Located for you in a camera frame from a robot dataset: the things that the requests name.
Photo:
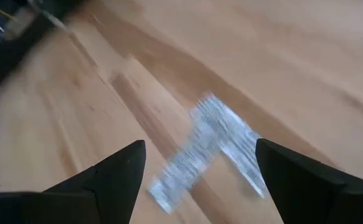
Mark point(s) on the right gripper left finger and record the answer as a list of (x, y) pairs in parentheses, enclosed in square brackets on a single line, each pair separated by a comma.
[(106, 193)]

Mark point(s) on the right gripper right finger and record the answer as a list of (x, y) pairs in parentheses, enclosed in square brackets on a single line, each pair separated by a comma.
[(309, 193)]

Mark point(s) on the white bandage wrapper bold print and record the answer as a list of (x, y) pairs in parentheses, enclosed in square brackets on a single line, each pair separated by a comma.
[(181, 171)]

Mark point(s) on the printed wipe packet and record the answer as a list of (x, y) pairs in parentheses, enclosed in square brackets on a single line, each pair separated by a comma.
[(231, 133)]

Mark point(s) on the black aluminium table frame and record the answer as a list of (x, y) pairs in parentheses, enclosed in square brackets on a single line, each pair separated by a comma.
[(10, 56)]

